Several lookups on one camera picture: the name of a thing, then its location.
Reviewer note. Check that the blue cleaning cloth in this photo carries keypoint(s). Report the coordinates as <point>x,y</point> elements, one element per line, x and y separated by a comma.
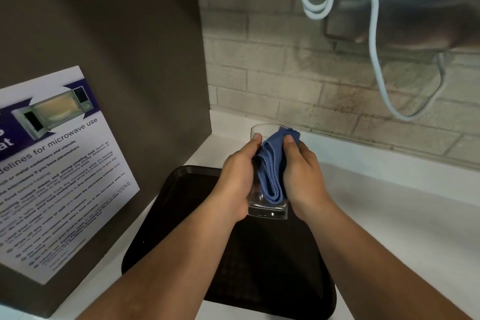
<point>272,166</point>

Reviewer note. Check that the white and purple instruction poster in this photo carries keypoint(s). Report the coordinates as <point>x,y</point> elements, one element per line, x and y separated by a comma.
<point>56,181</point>

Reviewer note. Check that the dark brown cabinet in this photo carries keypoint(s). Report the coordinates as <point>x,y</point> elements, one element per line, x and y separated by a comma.
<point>112,68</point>

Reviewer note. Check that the person's right thumb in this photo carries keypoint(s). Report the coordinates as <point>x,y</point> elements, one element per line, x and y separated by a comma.
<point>289,149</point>

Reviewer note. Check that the stainless steel wall dispenser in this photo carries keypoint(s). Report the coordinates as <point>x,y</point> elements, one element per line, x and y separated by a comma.
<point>412,1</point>

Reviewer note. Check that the clear drinking glass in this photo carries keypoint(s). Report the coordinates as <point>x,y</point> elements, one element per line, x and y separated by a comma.
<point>268,209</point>

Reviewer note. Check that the person's left hand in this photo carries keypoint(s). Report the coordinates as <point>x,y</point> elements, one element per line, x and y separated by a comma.
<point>230,184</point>

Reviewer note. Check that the person's left thumb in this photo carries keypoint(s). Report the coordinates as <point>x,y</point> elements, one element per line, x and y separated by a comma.
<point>252,147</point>

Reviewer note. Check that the dark brown plastic tray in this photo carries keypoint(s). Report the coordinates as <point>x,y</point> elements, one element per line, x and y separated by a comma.
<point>240,256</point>

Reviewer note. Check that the person's left forearm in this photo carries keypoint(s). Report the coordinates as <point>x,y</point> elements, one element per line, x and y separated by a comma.
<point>165,271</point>

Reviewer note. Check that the person's right forearm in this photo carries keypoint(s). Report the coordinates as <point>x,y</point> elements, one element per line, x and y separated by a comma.
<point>375,267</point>

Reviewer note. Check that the person's right hand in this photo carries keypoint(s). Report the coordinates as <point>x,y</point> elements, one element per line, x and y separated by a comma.
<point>305,181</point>

